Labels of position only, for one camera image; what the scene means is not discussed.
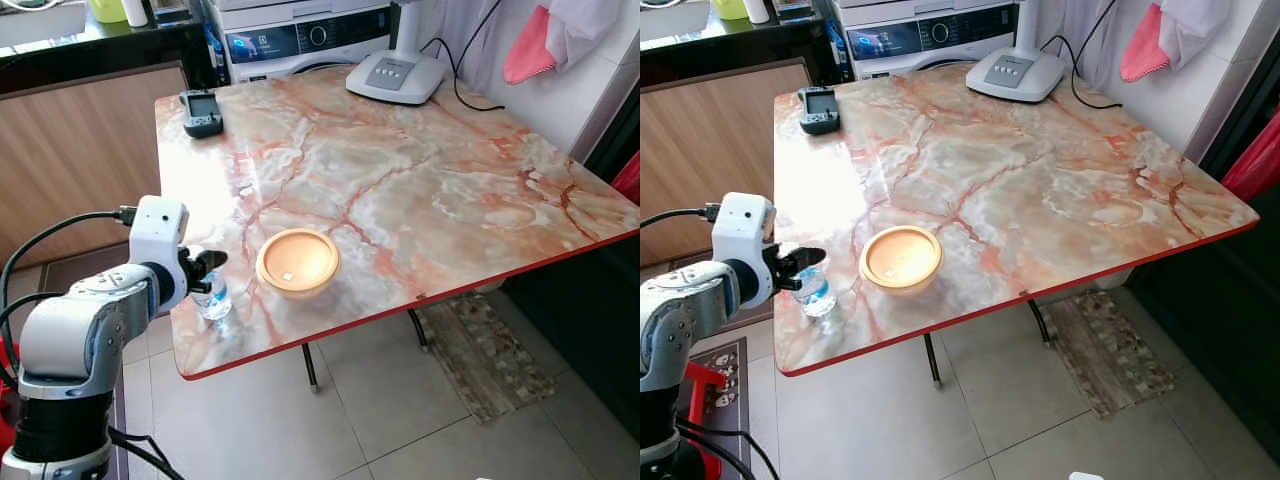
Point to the black handheld device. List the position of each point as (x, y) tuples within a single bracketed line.
[(201, 113), (819, 110)]

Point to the white plastic bottle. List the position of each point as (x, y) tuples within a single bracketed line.
[(134, 12), (757, 11)]

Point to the wooden cabinet with black countertop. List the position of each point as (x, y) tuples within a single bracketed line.
[(710, 150), (80, 150)]

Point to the dark printed floor mat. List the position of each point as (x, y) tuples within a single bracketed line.
[(120, 440), (738, 390)]

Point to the pink-red hanging cloth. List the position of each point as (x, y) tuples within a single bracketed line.
[(1142, 52), (527, 55)]

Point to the small clear water bottle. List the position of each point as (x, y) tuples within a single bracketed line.
[(817, 295), (215, 300)]

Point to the bright red fabric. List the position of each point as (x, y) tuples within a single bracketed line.
[(628, 180), (1255, 160)]

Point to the green plastic container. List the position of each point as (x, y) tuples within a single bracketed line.
[(107, 10), (730, 9)]

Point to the brown patterned floor rug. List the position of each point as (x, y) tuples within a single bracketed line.
[(490, 355), (1110, 350)]

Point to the white sink basin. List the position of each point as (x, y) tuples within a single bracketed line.
[(40, 22), (672, 20)]

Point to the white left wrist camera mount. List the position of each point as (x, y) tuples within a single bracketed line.
[(742, 232), (158, 235)]

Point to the white washing machine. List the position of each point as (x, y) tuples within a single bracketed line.
[(300, 40), (920, 38)]

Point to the red plastic stool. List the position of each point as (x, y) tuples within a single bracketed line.
[(7, 400), (705, 400)]

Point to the orange plastic bowl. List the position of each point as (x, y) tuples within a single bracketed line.
[(297, 263), (900, 259)]

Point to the white hanging cloth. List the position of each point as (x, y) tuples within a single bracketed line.
[(1195, 28), (585, 30)]

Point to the white desk lamp base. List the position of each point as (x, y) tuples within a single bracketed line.
[(1017, 70), (397, 72)]

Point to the marble pattern folding table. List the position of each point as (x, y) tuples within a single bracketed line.
[(1010, 185), (400, 190)]

